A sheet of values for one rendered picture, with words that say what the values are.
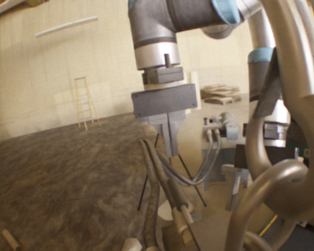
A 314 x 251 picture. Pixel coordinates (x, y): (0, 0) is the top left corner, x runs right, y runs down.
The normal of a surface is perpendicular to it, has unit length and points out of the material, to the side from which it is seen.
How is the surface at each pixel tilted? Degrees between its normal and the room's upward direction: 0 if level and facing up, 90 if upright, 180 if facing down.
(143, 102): 90
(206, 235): 0
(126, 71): 90
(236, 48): 90
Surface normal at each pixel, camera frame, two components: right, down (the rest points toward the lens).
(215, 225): -0.15, -0.95
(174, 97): 0.16, 0.24
